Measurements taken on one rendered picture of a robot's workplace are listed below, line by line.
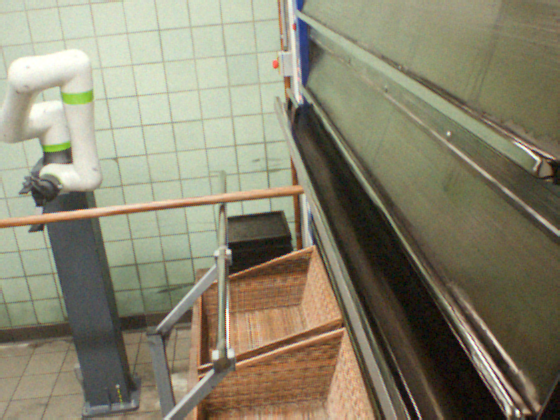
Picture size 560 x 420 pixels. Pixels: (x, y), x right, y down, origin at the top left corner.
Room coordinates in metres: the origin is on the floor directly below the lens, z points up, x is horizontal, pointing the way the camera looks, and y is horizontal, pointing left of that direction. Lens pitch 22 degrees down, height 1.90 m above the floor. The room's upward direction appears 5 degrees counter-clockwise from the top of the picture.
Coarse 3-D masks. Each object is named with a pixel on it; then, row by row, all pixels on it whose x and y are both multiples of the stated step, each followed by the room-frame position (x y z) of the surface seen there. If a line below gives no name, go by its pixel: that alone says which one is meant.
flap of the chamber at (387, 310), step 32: (320, 128) 1.90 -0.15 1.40; (320, 160) 1.54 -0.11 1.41; (352, 192) 1.31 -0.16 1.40; (320, 224) 1.11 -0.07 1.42; (352, 224) 1.12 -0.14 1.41; (384, 224) 1.13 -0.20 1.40; (352, 256) 0.97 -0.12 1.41; (384, 256) 0.98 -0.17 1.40; (384, 288) 0.86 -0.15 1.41; (416, 288) 0.87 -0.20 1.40; (352, 320) 0.78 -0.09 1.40; (384, 320) 0.76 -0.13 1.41; (416, 320) 0.77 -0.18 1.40; (416, 352) 0.68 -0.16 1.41; (448, 352) 0.69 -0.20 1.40; (416, 384) 0.61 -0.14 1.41; (448, 384) 0.62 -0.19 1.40; (480, 384) 0.62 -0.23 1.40; (448, 416) 0.56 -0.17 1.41; (480, 416) 0.56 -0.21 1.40
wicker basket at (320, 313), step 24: (264, 264) 2.20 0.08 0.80; (288, 264) 2.21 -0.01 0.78; (312, 264) 2.17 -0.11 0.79; (216, 288) 2.19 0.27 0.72; (240, 288) 2.20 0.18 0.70; (288, 288) 2.21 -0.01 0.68; (312, 288) 2.10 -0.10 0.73; (216, 312) 2.19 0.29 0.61; (240, 312) 2.19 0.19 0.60; (264, 312) 2.19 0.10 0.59; (288, 312) 2.17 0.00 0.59; (312, 312) 2.02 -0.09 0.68; (336, 312) 1.74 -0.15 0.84; (264, 336) 2.02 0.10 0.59; (288, 336) 1.67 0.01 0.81; (312, 336) 1.95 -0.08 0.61; (240, 360) 1.66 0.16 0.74
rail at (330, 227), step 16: (288, 128) 1.78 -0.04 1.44; (304, 160) 1.46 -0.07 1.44; (304, 176) 1.37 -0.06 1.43; (320, 192) 1.23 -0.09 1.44; (320, 208) 1.14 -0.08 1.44; (336, 224) 1.06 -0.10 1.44; (336, 240) 0.98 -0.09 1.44; (336, 256) 0.94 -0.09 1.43; (352, 272) 0.86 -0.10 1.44; (352, 288) 0.81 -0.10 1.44; (368, 304) 0.77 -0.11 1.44; (368, 320) 0.72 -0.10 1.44; (368, 336) 0.70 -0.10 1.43; (384, 336) 0.68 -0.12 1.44; (384, 352) 0.65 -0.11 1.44; (384, 368) 0.62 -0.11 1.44; (384, 384) 0.60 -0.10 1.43; (400, 384) 0.58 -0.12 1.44; (400, 400) 0.55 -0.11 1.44; (400, 416) 0.54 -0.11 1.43; (416, 416) 0.53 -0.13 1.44
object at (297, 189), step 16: (240, 192) 1.91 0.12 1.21; (256, 192) 1.91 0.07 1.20; (272, 192) 1.91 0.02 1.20; (288, 192) 1.91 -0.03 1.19; (96, 208) 1.89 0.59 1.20; (112, 208) 1.88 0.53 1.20; (128, 208) 1.88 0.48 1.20; (144, 208) 1.88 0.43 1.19; (160, 208) 1.89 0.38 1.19; (0, 224) 1.86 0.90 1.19; (16, 224) 1.86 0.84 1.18; (32, 224) 1.87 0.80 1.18
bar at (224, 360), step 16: (224, 176) 2.20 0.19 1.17; (224, 192) 2.02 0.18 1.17; (224, 208) 1.87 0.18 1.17; (224, 224) 1.74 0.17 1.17; (224, 240) 1.62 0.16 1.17; (224, 256) 1.52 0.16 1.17; (208, 272) 1.55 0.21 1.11; (224, 272) 1.42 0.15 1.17; (224, 288) 1.34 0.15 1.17; (224, 304) 1.26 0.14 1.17; (176, 320) 1.53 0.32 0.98; (224, 320) 1.19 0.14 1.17; (160, 336) 1.52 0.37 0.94; (224, 336) 1.13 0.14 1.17; (160, 352) 1.52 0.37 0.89; (224, 352) 1.07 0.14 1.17; (160, 368) 1.52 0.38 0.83; (224, 368) 1.05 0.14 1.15; (160, 384) 1.52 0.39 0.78; (208, 384) 1.06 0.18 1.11; (160, 400) 1.52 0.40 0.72; (192, 400) 1.06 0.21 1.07; (176, 416) 1.05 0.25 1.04
